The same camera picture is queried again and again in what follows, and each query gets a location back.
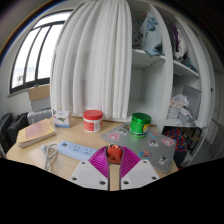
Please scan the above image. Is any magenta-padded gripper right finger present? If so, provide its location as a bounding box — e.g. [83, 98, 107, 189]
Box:
[118, 145, 161, 191]

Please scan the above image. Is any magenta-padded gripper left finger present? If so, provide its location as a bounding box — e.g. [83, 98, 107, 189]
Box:
[68, 145, 111, 192]

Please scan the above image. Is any light blue power strip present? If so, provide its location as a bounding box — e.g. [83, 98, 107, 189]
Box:
[57, 140, 99, 162]

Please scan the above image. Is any grey laptop with stickers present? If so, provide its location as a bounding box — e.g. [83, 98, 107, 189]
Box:
[100, 122, 178, 174]

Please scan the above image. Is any green round tin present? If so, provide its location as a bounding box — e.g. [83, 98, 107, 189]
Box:
[129, 112, 153, 138]

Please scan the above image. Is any colourful patterned bag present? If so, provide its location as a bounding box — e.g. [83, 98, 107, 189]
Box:
[163, 126, 190, 164]

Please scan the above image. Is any white jar with red lid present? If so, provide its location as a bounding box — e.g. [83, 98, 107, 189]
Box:
[82, 109, 104, 133]

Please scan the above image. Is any small white printed box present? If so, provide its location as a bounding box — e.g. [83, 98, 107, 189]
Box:
[52, 110, 72, 129]

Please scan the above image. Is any tan book with pink cover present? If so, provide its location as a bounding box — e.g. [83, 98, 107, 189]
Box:
[16, 118, 58, 149]

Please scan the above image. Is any white radiator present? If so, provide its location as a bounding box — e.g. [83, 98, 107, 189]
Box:
[26, 107, 54, 126]

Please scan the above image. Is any black bag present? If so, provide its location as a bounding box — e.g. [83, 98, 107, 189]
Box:
[0, 112, 30, 156]

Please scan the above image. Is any cardboard box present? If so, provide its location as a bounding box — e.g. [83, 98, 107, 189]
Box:
[27, 83, 52, 113]

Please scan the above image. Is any white shelf unit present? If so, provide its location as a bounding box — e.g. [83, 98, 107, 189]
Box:
[128, 1, 216, 130]

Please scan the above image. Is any white curtain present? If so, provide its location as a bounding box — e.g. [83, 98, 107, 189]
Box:
[49, 0, 134, 121]

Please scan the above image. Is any black-framed window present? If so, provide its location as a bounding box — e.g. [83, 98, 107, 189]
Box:
[9, 9, 73, 95]

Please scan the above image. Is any white power cable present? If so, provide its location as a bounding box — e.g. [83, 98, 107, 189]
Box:
[40, 143, 60, 174]

